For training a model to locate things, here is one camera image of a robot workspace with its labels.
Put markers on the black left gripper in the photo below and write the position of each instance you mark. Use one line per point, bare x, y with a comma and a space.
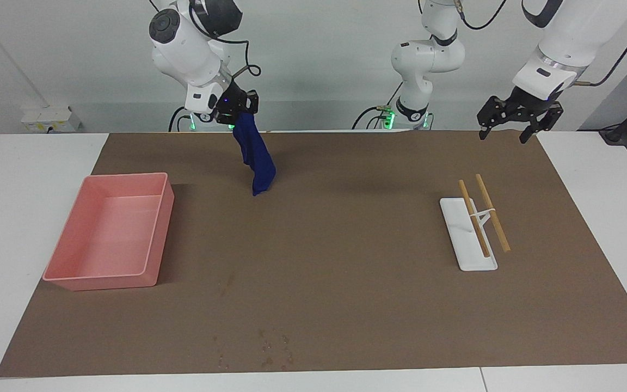
528, 103

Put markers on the brown table mat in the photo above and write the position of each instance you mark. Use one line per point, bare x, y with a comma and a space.
319, 261

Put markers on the wooden rack rod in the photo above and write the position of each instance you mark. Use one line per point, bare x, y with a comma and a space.
492, 212
474, 218

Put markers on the blue towel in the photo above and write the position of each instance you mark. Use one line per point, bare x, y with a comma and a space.
259, 163

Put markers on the white wall socket box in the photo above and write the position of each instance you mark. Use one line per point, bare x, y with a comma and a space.
49, 117

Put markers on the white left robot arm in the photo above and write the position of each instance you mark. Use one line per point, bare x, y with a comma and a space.
428, 54

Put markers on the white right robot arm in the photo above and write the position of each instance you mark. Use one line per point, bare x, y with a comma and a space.
188, 49

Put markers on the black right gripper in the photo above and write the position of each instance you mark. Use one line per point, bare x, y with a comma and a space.
229, 106

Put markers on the pink plastic bin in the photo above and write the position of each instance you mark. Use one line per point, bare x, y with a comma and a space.
106, 239

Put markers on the white towel rack base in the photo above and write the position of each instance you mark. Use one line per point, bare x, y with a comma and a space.
471, 256

